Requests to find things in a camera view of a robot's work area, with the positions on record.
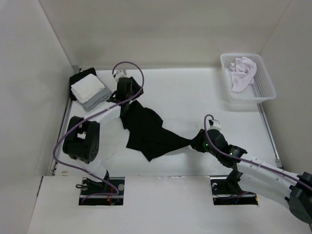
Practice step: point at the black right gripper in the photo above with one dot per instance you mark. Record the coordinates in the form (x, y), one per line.
(196, 141)

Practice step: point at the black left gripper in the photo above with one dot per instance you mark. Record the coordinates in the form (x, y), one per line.
(136, 88)

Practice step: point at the black tank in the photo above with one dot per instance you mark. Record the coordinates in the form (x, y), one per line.
(77, 77)
(147, 134)

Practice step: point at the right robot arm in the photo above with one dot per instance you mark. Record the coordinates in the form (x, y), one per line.
(250, 177)

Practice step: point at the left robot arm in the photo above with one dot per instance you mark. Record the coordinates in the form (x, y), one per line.
(82, 138)

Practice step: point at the folded grey tank top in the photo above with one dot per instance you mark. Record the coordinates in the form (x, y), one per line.
(101, 96)

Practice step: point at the folded white tank top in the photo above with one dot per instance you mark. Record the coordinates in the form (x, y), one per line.
(86, 88)

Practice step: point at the folded black tank top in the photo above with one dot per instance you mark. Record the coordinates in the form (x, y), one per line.
(77, 77)

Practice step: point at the crumpled white tank top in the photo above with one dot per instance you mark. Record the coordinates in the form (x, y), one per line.
(243, 71)

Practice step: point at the white perforated plastic basket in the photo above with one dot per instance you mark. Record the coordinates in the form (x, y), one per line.
(262, 89)

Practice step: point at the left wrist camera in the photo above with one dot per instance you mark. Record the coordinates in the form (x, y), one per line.
(121, 73)

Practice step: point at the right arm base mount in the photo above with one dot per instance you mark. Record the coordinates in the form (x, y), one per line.
(226, 191)

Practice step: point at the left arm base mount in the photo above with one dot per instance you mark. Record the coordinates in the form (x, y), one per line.
(100, 194)

